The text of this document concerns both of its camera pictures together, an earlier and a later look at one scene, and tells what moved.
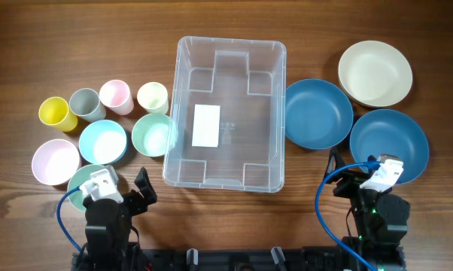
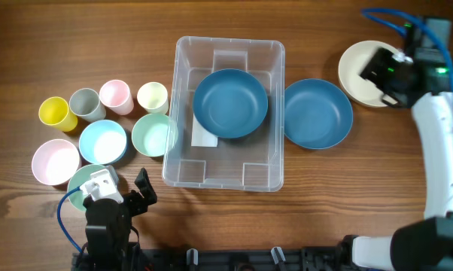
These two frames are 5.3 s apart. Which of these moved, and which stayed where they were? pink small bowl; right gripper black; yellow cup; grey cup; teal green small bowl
Moved: right gripper black
Stayed: grey cup; yellow cup; teal green small bowl; pink small bowl
